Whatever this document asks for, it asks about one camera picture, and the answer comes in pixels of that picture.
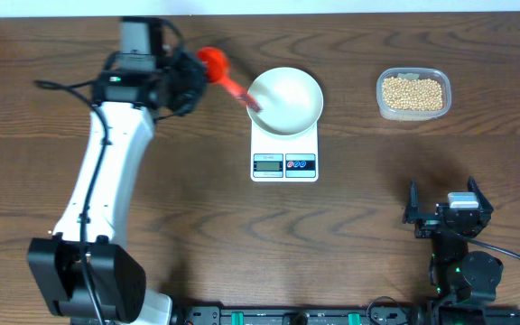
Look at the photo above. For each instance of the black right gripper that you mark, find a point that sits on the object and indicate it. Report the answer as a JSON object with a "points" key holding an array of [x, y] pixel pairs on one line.
{"points": [[428, 222]]}

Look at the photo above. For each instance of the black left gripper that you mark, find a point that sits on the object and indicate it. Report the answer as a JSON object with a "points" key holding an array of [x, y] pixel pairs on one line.
{"points": [[181, 61]]}

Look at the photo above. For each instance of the red plastic measuring scoop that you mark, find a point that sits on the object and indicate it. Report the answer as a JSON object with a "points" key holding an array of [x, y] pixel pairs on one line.
{"points": [[217, 71]]}

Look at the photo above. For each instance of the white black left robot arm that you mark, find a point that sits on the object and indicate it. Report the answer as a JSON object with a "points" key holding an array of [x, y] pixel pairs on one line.
{"points": [[83, 270]]}

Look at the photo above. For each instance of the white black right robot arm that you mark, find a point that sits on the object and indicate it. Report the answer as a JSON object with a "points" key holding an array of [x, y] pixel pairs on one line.
{"points": [[465, 281]]}

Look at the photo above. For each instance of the white round bowl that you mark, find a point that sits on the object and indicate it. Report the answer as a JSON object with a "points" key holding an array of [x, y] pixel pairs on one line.
{"points": [[291, 101]]}

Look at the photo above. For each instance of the white digital kitchen scale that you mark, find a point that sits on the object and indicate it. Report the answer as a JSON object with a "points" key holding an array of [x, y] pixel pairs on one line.
{"points": [[278, 158]]}

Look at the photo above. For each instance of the clear plastic food container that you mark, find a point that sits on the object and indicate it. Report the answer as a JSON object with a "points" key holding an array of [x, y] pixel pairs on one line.
{"points": [[414, 73]]}

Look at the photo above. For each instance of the pile of soybeans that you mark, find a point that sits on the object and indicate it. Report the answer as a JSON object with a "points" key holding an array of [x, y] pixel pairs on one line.
{"points": [[412, 94]]}

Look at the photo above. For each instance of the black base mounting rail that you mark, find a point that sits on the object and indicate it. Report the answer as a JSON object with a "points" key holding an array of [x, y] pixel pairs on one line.
{"points": [[213, 315]]}

